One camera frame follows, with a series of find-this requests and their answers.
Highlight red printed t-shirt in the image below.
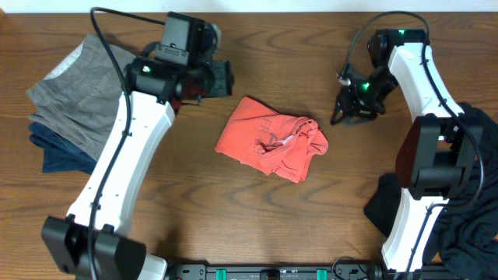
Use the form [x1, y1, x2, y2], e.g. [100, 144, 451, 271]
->
[215, 97, 329, 183]

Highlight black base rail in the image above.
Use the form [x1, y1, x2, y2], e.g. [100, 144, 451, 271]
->
[165, 262, 383, 280]

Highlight grey folded shorts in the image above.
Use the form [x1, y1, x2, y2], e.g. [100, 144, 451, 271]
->
[27, 34, 121, 160]

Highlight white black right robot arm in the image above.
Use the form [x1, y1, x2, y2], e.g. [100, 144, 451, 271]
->
[331, 29, 483, 279]

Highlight black garment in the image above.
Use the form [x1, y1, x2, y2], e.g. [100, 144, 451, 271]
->
[363, 103, 497, 280]

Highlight blue folded garment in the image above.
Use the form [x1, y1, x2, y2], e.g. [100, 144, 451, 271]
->
[28, 122, 96, 174]

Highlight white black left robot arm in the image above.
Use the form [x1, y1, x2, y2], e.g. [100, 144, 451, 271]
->
[41, 57, 233, 279]

